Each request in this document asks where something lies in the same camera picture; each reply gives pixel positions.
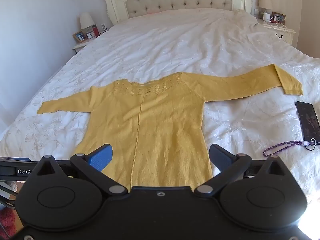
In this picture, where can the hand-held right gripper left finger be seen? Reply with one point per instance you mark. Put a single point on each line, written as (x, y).
(100, 158)

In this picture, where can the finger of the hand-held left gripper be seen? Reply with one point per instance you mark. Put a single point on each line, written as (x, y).
(17, 159)

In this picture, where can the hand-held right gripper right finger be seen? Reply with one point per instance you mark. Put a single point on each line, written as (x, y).
(220, 157)

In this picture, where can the yellow knitted sweater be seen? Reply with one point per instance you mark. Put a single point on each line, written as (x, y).
(162, 130)

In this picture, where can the red knitted cloth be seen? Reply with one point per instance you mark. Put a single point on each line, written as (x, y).
(7, 222)

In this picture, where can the black smartphone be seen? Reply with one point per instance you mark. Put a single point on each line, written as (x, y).
(308, 120)

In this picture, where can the cream nightstand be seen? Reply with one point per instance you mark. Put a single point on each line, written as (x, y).
(80, 46)
(280, 31)

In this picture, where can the white floral bedspread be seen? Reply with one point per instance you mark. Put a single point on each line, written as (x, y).
(175, 42)

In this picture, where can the red bottle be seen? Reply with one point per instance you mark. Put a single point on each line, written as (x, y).
(95, 30)

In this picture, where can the small white device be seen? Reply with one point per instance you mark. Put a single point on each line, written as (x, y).
(104, 27)

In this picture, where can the table lamp beige shade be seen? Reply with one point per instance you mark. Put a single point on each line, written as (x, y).
(86, 20)
(265, 1)

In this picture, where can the white cylinder speaker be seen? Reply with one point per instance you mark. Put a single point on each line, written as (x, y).
(266, 17)

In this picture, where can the small picture frame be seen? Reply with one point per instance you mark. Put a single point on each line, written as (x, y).
(90, 35)

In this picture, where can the white wall socket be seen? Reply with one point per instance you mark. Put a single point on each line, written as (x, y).
(257, 11)

